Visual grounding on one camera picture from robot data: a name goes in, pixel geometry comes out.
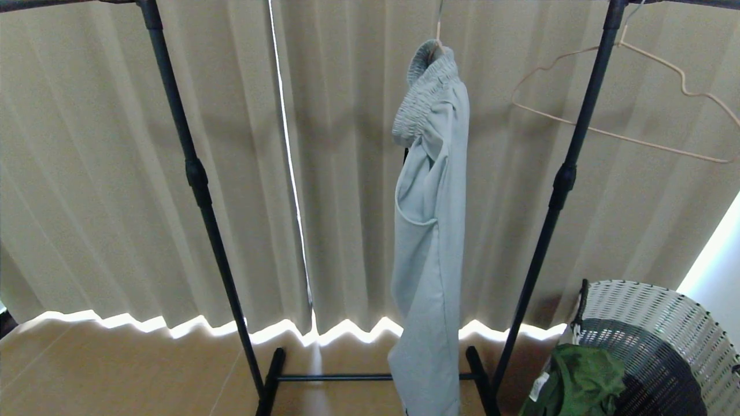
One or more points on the white laundry basket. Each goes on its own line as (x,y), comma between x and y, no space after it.
(665,312)

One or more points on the beige curtain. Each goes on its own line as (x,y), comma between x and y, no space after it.
(115,173)

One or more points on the green garment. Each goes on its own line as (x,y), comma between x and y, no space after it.
(584,375)

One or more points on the black clothes rack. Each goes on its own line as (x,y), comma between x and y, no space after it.
(196,173)

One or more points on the pink clothes hanger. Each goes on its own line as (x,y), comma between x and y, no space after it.
(439,29)
(636,137)

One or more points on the pale grey shorts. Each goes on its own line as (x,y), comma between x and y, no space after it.
(433,260)

